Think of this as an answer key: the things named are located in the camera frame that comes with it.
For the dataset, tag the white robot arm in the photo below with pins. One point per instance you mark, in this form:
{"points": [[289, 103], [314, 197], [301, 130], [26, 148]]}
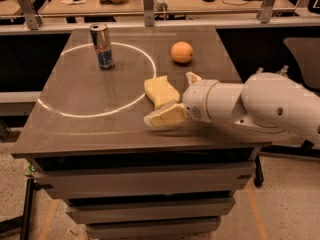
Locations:
{"points": [[266, 103]]}

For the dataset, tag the metal bracket post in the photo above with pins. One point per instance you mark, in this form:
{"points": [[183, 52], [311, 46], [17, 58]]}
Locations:
{"points": [[148, 6], [32, 18], [265, 13]]}

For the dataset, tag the grey drawer cabinet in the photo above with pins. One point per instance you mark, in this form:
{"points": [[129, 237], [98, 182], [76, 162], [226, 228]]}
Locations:
{"points": [[91, 148]]}

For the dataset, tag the yellow wavy sponge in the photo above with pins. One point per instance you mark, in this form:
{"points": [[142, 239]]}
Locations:
{"points": [[160, 91]]}

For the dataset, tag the orange fruit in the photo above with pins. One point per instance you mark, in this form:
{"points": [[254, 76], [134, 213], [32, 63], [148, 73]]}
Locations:
{"points": [[181, 52]]}

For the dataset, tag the middle metal bracket post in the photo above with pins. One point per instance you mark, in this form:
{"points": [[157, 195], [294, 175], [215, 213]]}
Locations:
{"points": [[148, 6]]}

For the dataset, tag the silver blue energy drink can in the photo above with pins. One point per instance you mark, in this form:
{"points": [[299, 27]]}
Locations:
{"points": [[102, 44]]}

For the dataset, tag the white power strip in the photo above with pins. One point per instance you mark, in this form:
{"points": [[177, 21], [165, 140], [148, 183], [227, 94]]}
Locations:
{"points": [[160, 5]]}

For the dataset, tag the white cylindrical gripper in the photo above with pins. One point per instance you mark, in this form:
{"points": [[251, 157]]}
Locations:
{"points": [[195, 100]]}

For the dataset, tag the right metal bracket post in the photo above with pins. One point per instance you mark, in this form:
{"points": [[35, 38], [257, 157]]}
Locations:
{"points": [[265, 13]]}

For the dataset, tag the left metal bracket post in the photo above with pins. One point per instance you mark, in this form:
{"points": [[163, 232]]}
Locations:
{"points": [[32, 18]]}

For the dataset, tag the right clear plastic bottle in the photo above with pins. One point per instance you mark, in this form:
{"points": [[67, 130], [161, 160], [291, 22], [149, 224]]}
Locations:
{"points": [[284, 70]]}

